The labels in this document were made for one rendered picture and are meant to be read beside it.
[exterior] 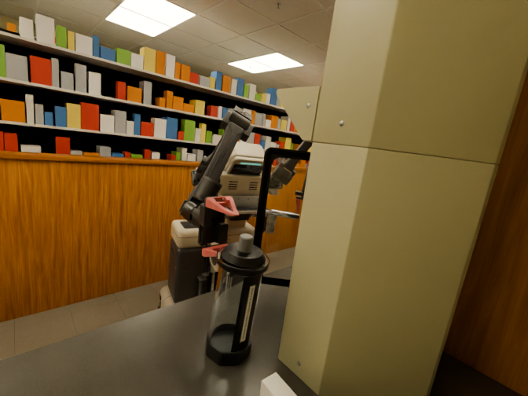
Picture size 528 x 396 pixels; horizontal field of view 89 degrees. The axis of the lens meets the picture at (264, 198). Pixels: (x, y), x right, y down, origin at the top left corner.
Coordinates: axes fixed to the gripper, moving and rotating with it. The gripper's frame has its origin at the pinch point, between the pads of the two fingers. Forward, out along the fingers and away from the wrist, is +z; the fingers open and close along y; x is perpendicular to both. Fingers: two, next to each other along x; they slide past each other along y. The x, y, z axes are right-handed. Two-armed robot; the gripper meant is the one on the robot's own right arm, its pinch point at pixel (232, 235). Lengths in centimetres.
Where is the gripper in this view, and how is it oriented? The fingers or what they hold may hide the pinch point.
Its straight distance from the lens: 59.1
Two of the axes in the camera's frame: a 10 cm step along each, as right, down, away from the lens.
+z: 6.5, 2.5, -7.2
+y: 1.2, -9.7, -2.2
